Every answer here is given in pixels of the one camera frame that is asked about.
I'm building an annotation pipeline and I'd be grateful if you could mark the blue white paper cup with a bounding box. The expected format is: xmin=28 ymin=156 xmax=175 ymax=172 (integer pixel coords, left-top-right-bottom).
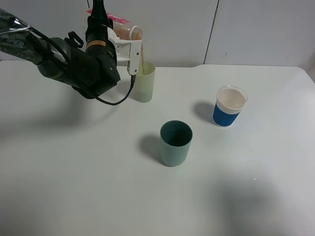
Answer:
xmin=213 ymin=86 xmax=248 ymax=127

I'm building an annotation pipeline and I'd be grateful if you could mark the pale yellow plastic cup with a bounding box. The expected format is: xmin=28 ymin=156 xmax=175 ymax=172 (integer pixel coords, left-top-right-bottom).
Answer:
xmin=132 ymin=60 xmax=156 ymax=103

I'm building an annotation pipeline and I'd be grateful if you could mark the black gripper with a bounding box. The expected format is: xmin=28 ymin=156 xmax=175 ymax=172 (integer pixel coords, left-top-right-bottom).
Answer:
xmin=85 ymin=0 xmax=114 ymax=53

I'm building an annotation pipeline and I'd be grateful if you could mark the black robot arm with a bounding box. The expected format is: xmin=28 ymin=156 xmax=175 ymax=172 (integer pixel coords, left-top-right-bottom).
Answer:
xmin=0 ymin=0 xmax=120 ymax=99

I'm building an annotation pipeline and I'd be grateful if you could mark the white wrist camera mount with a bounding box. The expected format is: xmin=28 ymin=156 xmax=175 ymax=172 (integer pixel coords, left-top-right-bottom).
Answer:
xmin=107 ymin=26 xmax=142 ymax=76

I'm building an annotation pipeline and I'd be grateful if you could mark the clear plastic drink bottle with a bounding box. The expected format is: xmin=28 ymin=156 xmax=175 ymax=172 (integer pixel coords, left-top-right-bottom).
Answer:
xmin=87 ymin=9 xmax=143 ymax=40

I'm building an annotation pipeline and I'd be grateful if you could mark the teal green plastic cup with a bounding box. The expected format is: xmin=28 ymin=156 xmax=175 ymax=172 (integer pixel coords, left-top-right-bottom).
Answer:
xmin=159 ymin=120 xmax=193 ymax=167

